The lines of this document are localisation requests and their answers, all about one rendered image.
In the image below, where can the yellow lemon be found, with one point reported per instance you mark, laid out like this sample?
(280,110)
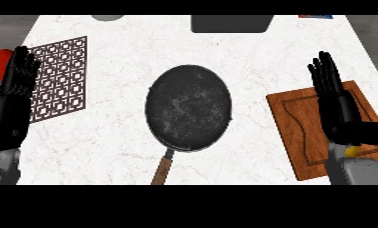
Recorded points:
(352,152)

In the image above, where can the brown patterned placemat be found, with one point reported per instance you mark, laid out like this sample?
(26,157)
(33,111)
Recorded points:
(57,78)

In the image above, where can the grey round object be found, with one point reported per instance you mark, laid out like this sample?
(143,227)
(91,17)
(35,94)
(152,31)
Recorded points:
(107,17)

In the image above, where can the brown wooden cutting board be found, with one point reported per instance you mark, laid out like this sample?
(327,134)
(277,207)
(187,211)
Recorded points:
(299,128)

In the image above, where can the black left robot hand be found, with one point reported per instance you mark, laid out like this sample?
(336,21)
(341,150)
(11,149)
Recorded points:
(14,88)

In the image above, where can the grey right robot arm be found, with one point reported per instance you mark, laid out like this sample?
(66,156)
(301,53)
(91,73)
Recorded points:
(352,168)

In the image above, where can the dark grey appliance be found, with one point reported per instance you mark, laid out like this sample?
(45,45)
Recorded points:
(231,23)

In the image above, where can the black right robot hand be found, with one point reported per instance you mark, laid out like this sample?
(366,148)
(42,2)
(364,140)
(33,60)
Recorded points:
(341,105)

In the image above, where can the red and blue object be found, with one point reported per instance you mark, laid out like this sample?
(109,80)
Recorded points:
(315,16)

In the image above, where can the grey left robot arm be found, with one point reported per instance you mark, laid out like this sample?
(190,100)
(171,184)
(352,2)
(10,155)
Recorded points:
(10,167)

